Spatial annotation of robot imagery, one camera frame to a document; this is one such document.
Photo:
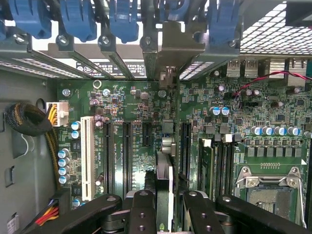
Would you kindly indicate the white expansion slot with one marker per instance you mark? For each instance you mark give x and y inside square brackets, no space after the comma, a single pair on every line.
[87,158]

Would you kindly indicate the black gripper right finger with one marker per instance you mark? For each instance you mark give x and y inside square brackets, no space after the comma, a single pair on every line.
[200,214]

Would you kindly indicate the metal slot cover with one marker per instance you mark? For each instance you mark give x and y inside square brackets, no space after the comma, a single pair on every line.
[64,45]
[107,46]
[148,58]

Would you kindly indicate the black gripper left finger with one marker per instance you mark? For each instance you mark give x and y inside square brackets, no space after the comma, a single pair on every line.
[143,214]

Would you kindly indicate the CPU socket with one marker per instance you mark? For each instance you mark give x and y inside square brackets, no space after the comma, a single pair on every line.
[268,202]

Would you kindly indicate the short black expansion slot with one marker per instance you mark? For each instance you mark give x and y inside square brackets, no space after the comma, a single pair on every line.
[147,134]

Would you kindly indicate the long black expansion slot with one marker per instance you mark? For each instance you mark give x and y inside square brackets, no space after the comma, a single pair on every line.
[186,146]
[128,158]
[108,158]

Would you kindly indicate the green motherboard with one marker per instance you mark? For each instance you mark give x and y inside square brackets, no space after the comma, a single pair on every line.
[136,104]

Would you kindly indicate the silver USB port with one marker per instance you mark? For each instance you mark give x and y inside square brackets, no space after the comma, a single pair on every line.
[234,68]
[251,68]

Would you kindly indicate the blue slot retainer clip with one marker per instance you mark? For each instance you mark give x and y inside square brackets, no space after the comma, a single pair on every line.
[78,19]
[29,17]
[124,22]
[174,9]
[223,22]

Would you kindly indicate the white power connector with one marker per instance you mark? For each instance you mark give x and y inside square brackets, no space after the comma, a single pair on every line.
[59,113]

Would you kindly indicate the black open PC case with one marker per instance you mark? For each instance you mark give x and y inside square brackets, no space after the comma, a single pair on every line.
[268,31]

